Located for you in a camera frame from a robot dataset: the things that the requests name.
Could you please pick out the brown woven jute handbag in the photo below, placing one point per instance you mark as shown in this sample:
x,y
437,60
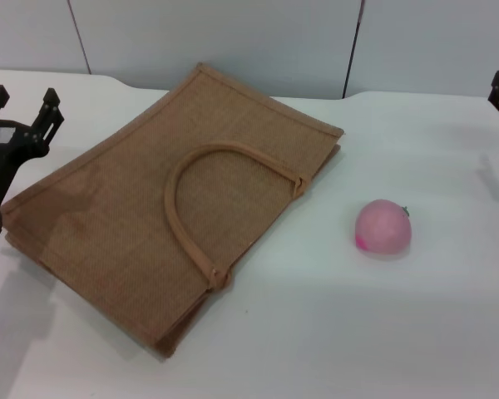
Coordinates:
x,y
120,208

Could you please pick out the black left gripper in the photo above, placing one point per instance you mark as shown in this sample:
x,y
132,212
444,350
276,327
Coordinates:
x,y
0,154

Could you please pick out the pink peach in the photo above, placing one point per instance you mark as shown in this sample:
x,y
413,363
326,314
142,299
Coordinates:
x,y
382,230

